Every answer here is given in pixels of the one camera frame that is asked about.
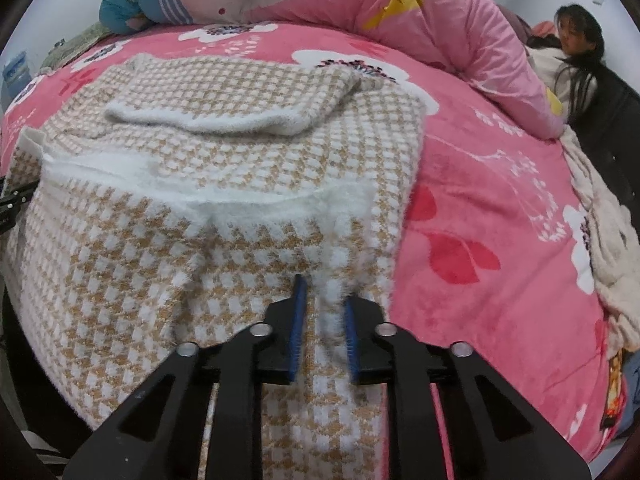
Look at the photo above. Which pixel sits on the cream knitted garment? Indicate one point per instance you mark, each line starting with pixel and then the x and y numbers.
pixel 613 247

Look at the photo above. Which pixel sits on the pink and blue duvet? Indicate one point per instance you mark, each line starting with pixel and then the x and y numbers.
pixel 469 38

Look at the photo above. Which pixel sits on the black tufted headboard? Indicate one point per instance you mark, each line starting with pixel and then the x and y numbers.
pixel 609 133

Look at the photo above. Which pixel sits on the grey patterned mat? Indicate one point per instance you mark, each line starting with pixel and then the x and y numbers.
pixel 65 51

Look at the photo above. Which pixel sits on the pink floral bed blanket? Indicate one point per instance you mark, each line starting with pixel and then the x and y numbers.
pixel 496 247

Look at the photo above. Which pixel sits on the beige white houndstooth coat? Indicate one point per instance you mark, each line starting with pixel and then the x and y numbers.
pixel 177 198

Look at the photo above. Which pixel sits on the blue cloth at bed edge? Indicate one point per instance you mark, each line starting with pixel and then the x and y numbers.
pixel 631 374

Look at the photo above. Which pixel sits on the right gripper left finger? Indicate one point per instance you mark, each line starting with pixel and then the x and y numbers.
pixel 199 414

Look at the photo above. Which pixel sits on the woman with long black hair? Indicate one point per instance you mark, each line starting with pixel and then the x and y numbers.
pixel 568 61

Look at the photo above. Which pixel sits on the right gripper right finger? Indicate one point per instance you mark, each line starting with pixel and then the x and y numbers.
pixel 450 414

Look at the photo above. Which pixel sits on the orange patterned package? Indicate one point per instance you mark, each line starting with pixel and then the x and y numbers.
pixel 615 393

